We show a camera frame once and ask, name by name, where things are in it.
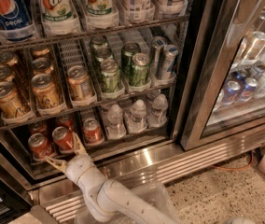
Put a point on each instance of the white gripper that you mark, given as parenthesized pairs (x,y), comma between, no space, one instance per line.
(78,167)

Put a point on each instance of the red coke can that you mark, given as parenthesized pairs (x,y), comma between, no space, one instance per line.
(92,131)
(63,138)
(66,121)
(38,127)
(41,146)

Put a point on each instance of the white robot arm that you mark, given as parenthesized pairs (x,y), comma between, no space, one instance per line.
(104,173)

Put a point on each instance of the fridge bottom vent grille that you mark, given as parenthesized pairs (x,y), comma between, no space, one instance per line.
(165,184)

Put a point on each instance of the orange can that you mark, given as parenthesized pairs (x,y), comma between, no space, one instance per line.
(8,58)
(42,65)
(45,91)
(12,104)
(6,73)
(40,51)

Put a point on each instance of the orange can front left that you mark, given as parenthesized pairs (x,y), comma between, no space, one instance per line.
(12,104)

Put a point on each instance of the green can front left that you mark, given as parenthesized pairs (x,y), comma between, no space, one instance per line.
(110,76)

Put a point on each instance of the green can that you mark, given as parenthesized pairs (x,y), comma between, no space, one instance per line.
(102,54)
(98,41)
(139,70)
(127,52)
(110,76)

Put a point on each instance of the orange can left middle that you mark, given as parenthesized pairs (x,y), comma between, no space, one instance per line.
(6,73)

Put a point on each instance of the green can left middle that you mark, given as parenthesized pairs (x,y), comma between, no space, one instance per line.
(102,54)

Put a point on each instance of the green can right front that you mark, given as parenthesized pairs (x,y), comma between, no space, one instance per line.
(139,70)

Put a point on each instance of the orange can left back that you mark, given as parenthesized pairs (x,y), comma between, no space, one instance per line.
(8,58)

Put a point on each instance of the green can left back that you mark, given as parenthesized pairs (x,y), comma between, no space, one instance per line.
(98,41)

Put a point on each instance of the green can right back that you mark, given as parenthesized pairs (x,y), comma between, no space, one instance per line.
(127,52)

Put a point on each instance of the slim silver can right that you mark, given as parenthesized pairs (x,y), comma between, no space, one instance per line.
(167,61)

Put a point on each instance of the slim silver can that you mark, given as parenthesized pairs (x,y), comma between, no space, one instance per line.
(157,44)
(167,61)

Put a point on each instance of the slim silver can left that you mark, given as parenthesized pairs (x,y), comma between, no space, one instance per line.
(157,44)

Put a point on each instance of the blue pepsi can left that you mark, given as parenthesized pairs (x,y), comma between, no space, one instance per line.
(231,90)

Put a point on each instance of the blue pepsi can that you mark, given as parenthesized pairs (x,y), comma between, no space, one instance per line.
(231,90)
(250,85)

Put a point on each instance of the glass fridge door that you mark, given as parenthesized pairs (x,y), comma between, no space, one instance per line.
(225,41)

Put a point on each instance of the blue pepsi can right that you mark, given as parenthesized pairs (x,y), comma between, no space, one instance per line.
(250,85)

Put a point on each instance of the clear water bottle left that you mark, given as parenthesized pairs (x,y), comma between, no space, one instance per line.
(115,126)

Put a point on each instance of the clear water bottle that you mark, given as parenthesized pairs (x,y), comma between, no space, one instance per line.
(157,115)
(115,126)
(135,118)

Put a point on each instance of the clear water bottle middle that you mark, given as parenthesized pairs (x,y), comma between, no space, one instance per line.
(135,118)

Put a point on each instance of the clear plastic bin front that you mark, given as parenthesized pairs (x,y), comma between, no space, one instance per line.
(153,193)

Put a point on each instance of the clear water bottle right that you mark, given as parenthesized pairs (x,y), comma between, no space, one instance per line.
(157,115)

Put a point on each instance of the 7up bottle left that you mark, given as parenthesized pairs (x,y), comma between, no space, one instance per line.
(56,10)

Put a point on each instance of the blue pepsi bottle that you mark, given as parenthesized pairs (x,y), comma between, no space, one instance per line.
(14,15)

